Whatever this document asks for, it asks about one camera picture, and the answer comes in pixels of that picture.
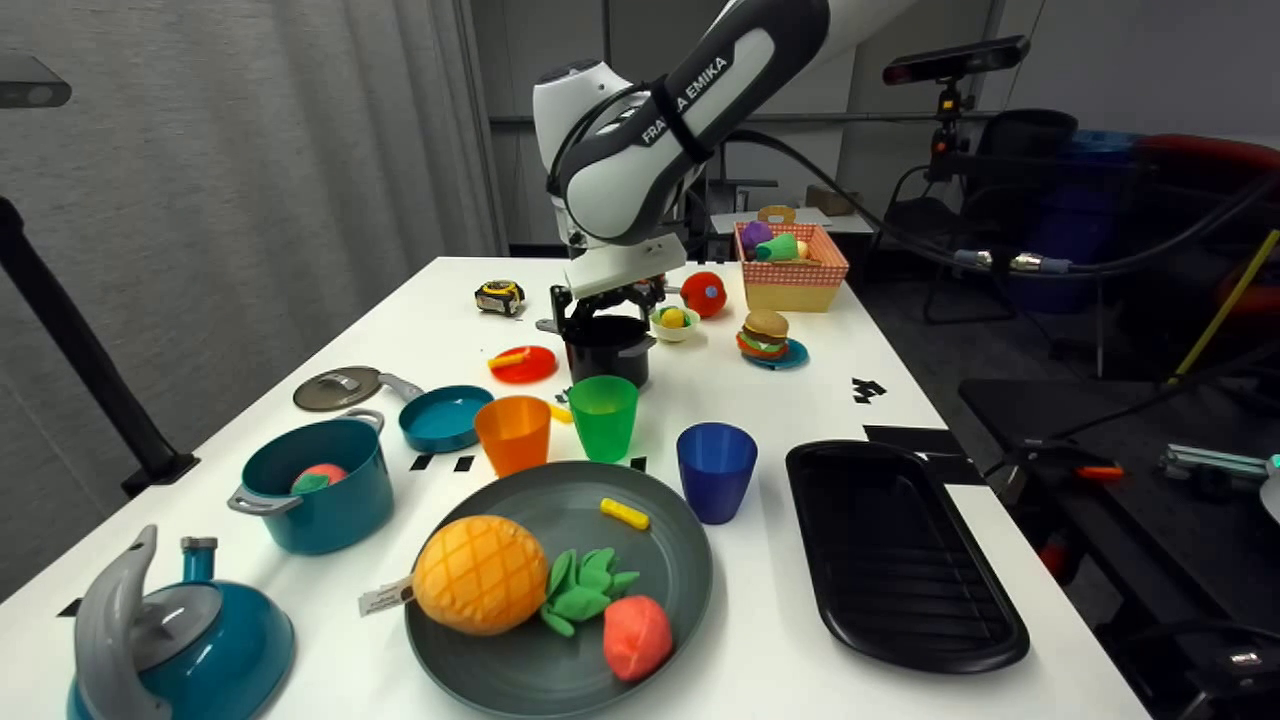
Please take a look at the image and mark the black toy pot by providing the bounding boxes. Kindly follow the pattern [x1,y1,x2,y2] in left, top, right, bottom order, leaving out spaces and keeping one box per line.
[532,313,659,392]

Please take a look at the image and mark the grey pot lid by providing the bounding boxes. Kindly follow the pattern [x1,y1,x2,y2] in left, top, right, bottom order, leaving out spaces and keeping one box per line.
[289,365,386,414]

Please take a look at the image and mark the teal toy pot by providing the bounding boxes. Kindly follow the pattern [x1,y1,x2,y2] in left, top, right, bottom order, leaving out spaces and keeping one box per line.
[225,408,401,558]

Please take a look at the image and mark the small pale bowl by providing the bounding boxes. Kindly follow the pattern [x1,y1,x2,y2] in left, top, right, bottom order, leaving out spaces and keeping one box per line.
[651,298,706,346]

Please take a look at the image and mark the red toy tomato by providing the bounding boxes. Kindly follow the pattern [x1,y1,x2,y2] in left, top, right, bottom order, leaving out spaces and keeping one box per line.
[674,268,730,322]

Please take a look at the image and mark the orange red toy plate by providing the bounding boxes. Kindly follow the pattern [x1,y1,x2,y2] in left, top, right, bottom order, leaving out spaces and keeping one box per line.
[485,338,565,392]

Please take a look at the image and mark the green plastic cup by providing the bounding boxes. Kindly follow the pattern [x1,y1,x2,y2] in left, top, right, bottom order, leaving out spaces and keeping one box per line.
[565,372,643,467]

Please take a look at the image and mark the toy burger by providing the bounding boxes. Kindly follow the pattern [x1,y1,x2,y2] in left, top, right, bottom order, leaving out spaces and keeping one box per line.
[730,308,796,369]

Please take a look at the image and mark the purple toy vegetable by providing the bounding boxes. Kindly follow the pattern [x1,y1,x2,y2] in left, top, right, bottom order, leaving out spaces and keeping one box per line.
[734,214,780,260]

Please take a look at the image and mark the orange plastic cup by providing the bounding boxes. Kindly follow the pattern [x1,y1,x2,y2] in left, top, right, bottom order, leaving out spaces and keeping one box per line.
[470,392,554,482]

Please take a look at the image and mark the green toy vegetable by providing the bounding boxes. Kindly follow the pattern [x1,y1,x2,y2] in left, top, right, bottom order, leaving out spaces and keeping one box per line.
[758,229,813,268]

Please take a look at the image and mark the orange toy basket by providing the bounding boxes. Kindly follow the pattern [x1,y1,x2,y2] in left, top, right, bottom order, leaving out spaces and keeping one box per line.
[729,214,852,316]

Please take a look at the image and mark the small teal plate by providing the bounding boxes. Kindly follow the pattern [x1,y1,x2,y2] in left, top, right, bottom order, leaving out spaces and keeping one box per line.
[734,337,817,374]

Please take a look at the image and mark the teal toy frying pan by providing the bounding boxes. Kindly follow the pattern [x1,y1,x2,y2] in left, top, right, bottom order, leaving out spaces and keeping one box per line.
[376,372,499,459]

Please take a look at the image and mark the blue plastic cup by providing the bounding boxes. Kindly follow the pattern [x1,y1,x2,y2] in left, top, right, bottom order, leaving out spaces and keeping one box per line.
[672,418,763,529]

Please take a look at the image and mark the orange toy pineapple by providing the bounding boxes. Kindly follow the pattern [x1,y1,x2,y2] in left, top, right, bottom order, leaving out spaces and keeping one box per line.
[407,512,554,641]

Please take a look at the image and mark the green toy leaves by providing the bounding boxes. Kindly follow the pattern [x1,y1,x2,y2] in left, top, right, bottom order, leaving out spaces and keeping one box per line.
[535,545,648,644]

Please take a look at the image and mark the pink green toy fruit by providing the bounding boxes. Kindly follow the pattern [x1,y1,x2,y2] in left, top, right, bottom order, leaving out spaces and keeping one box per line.
[289,459,352,505]

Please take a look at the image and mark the grey backdrop curtain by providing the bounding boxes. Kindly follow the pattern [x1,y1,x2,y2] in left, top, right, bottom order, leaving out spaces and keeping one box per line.
[0,0,510,603]

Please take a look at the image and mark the red toy fruit piece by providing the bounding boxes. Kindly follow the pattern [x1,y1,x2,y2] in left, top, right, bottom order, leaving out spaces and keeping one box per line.
[595,592,678,689]

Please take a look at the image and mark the black ridged plastic tray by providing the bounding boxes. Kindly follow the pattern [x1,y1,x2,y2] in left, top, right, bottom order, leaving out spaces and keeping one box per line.
[780,435,1034,678]

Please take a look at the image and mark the dark grey round plate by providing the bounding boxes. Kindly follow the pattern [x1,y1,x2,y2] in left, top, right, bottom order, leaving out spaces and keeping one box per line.
[401,455,716,720]

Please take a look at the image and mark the blue bin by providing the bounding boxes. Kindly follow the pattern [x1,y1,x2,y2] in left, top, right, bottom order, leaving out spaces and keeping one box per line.
[1003,125,1138,316]

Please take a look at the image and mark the black tripod stand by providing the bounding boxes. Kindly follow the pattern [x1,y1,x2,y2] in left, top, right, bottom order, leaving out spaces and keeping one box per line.
[0,195,200,500]

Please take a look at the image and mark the teal toy kettle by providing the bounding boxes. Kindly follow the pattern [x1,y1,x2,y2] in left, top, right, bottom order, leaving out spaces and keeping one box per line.
[64,518,300,720]

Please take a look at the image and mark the yellow stick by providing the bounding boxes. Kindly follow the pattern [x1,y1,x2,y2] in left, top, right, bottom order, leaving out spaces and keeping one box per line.
[1169,225,1280,387]

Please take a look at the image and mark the grey teal tool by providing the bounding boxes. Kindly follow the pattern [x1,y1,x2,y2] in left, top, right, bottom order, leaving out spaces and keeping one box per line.
[1152,440,1280,489]

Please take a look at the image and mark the black camera stand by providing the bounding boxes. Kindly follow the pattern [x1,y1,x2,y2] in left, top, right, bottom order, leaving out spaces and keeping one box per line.
[927,77,971,183]

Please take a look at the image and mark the black stereo camera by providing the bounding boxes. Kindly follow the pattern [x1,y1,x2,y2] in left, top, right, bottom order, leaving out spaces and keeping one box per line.
[881,33,1034,87]
[0,53,75,112]

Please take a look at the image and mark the orange handled tool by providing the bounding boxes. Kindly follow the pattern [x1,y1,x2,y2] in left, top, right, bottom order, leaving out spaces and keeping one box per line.
[1015,435,1132,490]

